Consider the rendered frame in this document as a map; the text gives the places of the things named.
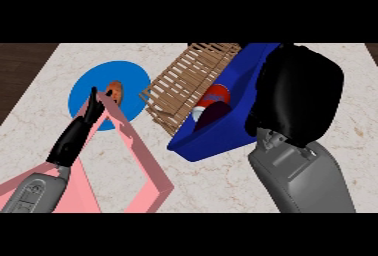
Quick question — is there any blue tray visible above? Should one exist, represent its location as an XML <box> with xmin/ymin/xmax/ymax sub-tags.
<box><xmin>166</xmin><ymin>43</ymin><xmax>282</xmax><ymax>163</ymax></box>

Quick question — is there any blue round plate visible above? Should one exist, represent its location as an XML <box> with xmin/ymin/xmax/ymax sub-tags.
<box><xmin>68</xmin><ymin>60</ymin><xmax>152</xmax><ymax>132</ymax></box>

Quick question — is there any red and white can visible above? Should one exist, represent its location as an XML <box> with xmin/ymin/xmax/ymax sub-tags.
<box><xmin>191</xmin><ymin>83</ymin><xmax>232</xmax><ymax>123</ymax></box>

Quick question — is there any dark purple eggplant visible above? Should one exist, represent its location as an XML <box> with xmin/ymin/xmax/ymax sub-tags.
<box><xmin>194</xmin><ymin>101</ymin><xmax>234</xmax><ymax>132</ymax></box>

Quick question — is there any wooden slatted crate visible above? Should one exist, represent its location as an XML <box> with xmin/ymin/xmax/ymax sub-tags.
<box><xmin>139</xmin><ymin>43</ymin><xmax>244</xmax><ymax>137</ymax></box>

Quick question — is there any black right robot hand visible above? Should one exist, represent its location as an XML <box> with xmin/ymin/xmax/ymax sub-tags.
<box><xmin>244</xmin><ymin>43</ymin><xmax>346</xmax><ymax>149</ymax></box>

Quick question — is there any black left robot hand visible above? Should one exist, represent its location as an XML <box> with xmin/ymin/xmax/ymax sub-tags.
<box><xmin>46</xmin><ymin>86</ymin><xmax>107</xmax><ymax>168</ymax></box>

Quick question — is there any orange brown food item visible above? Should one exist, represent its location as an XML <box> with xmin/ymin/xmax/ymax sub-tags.
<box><xmin>105</xmin><ymin>80</ymin><xmax>124</xmax><ymax>106</ymax></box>

